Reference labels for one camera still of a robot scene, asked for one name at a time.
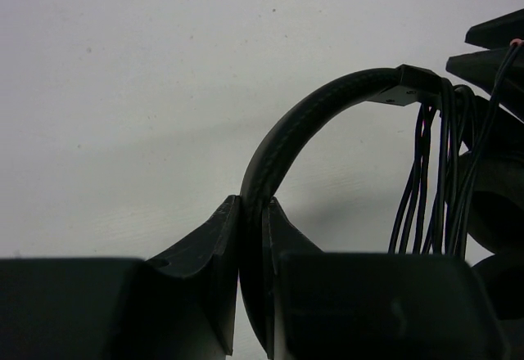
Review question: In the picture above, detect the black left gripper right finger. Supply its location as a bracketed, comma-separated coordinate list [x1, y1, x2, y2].
[262, 200, 510, 359]

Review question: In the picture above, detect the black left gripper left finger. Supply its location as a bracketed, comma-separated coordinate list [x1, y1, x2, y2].
[1, 196, 239, 359]

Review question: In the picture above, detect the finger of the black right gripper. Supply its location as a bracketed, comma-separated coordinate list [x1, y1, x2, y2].
[445, 48, 524, 121]
[465, 9, 524, 49]

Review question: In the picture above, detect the black headset with microphone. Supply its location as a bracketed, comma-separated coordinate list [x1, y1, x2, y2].
[240, 65, 523, 359]

